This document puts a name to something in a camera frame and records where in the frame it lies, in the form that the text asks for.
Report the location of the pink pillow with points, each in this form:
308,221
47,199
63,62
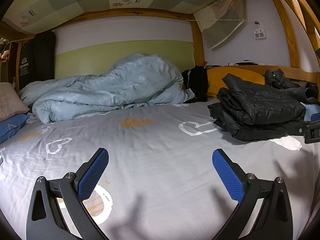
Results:
11,100

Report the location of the blue pillow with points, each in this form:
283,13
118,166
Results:
11,127

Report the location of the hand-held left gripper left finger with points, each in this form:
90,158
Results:
93,172

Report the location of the dark grey jeans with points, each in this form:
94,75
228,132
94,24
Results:
287,82

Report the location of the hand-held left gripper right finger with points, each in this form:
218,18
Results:
228,175

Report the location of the white wall socket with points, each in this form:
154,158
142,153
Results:
259,31

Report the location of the light blue duvet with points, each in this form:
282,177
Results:
112,87

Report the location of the small black garment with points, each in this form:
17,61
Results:
197,82

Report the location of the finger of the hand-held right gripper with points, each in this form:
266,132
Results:
315,118

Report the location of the wooden bed frame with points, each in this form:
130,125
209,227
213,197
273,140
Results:
197,42

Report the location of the black puffer jacket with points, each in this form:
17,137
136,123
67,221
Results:
257,105

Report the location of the small black object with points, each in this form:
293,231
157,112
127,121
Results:
243,63

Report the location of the yellow pillow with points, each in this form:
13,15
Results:
217,80

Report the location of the black hanging garment bag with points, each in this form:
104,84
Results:
37,60

